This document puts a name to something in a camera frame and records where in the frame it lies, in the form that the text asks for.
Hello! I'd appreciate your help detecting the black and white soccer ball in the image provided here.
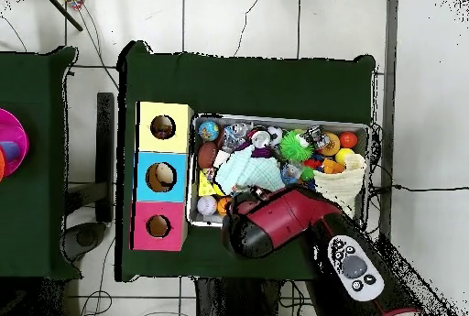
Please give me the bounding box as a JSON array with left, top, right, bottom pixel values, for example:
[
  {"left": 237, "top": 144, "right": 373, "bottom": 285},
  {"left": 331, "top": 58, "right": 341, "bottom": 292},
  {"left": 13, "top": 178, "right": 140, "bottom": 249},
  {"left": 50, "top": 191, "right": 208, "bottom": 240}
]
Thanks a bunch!
[{"left": 266, "top": 125, "right": 284, "bottom": 147}]

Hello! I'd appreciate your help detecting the large green spiky eyed ball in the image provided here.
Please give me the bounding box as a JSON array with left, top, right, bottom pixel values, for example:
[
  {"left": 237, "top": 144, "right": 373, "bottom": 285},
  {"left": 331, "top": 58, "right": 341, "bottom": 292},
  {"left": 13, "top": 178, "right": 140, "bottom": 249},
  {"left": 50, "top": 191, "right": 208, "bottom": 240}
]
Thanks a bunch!
[{"left": 278, "top": 129, "right": 315, "bottom": 163}]

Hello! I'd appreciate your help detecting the wooden box with three holes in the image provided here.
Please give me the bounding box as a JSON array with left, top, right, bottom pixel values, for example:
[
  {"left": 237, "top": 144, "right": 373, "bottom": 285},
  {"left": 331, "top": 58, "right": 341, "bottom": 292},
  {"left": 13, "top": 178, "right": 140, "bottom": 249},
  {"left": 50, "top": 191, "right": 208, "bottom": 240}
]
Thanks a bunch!
[{"left": 129, "top": 101, "right": 194, "bottom": 252}]

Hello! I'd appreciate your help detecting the white baseball toy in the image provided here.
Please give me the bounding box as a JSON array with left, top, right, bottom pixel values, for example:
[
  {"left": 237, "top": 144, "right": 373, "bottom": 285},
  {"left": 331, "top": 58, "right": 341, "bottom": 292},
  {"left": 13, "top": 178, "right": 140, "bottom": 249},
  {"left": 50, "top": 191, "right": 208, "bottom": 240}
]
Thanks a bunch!
[{"left": 196, "top": 195, "right": 218, "bottom": 217}]

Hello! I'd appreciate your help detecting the pink bowl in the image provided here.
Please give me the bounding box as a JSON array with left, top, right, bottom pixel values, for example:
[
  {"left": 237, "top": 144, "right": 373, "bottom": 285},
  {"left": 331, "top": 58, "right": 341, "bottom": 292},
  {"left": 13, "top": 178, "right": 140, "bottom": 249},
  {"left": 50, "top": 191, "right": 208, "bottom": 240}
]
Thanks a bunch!
[{"left": 0, "top": 107, "right": 30, "bottom": 182}]

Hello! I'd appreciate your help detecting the mint green cloth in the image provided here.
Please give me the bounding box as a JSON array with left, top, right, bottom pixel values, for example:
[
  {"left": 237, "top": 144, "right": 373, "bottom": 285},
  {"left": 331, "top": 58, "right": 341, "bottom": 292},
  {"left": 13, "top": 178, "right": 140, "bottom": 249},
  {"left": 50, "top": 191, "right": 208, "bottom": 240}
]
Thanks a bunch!
[{"left": 214, "top": 145, "right": 286, "bottom": 195}]

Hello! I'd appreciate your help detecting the orange basketball toy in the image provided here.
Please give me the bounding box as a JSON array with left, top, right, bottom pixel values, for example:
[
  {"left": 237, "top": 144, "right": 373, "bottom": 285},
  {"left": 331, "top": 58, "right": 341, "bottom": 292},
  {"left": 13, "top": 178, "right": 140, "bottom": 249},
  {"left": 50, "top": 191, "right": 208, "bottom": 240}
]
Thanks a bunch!
[{"left": 216, "top": 197, "right": 232, "bottom": 217}]

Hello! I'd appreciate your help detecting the dark green side tablecloth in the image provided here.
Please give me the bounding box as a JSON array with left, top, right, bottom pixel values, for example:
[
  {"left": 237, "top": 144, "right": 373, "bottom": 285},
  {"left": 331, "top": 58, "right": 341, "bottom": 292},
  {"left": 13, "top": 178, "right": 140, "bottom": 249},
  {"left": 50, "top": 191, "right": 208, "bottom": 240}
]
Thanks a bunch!
[{"left": 0, "top": 46, "right": 82, "bottom": 281}]

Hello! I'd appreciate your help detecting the thin black floor cable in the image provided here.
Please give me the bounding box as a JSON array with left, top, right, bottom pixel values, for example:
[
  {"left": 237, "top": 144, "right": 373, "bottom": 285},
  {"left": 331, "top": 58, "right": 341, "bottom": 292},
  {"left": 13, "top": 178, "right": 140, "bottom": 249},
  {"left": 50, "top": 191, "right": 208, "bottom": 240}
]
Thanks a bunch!
[{"left": 373, "top": 182, "right": 469, "bottom": 194}]

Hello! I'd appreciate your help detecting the black rod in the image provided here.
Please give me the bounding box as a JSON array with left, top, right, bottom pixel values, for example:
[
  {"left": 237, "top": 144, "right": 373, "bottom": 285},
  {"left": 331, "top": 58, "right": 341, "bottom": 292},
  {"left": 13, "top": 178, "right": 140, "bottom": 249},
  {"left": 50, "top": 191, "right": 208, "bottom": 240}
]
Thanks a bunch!
[{"left": 38, "top": 0, "right": 84, "bottom": 32}]

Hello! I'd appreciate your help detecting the shallow mesh bin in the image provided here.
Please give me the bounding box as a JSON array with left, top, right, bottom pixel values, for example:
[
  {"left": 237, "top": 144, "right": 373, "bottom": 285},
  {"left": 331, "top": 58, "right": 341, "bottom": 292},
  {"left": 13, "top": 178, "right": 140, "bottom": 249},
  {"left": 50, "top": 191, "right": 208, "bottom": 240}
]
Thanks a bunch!
[{"left": 187, "top": 112, "right": 371, "bottom": 236}]

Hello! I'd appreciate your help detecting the cream knitted cloth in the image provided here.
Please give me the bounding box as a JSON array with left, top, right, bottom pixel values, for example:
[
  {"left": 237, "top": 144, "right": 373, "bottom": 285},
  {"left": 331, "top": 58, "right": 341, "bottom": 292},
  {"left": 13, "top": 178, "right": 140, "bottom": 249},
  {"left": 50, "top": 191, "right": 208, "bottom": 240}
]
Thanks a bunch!
[{"left": 313, "top": 152, "right": 367, "bottom": 220}]

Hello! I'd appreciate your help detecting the brown football toy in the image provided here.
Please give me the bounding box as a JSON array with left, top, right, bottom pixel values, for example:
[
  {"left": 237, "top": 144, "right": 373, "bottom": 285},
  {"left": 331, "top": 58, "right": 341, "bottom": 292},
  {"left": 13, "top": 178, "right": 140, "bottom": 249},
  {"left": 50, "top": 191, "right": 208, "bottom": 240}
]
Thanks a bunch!
[{"left": 197, "top": 142, "right": 220, "bottom": 169}]

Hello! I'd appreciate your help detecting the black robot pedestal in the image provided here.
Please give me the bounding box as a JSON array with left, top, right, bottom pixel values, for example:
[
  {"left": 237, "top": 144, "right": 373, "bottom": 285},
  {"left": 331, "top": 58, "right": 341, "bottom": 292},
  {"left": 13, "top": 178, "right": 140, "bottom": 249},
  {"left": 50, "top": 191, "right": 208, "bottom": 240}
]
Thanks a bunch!
[{"left": 193, "top": 277, "right": 316, "bottom": 316}]

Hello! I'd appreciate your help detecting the blue globe ball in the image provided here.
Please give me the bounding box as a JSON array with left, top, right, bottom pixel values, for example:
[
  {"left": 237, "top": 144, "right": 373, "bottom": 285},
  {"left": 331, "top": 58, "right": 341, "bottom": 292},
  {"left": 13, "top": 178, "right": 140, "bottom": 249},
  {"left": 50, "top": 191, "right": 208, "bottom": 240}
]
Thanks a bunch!
[{"left": 198, "top": 120, "right": 221, "bottom": 142}]

